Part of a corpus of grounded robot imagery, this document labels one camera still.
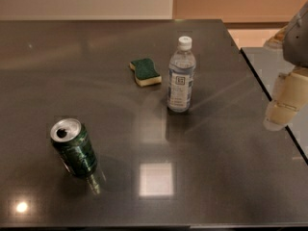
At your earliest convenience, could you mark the grey side table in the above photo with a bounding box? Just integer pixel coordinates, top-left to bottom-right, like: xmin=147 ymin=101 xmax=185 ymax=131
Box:
xmin=241 ymin=47 xmax=308 ymax=161

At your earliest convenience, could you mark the green and yellow sponge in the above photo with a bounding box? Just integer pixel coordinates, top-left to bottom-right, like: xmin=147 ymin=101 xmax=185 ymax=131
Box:
xmin=129 ymin=58 xmax=162 ymax=87

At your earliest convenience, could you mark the clear blue-label water bottle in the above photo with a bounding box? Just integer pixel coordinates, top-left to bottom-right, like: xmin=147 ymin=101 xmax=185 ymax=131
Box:
xmin=167 ymin=36 xmax=196 ymax=113

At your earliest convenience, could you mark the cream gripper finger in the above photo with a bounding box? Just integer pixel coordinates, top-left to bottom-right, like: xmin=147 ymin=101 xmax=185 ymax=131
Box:
xmin=264 ymin=66 xmax=308 ymax=131
xmin=264 ymin=27 xmax=287 ymax=49

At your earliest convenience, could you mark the green soda can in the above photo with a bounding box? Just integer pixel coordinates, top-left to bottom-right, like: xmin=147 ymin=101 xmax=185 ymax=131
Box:
xmin=50 ymin=118 xmax=97 ymax=178

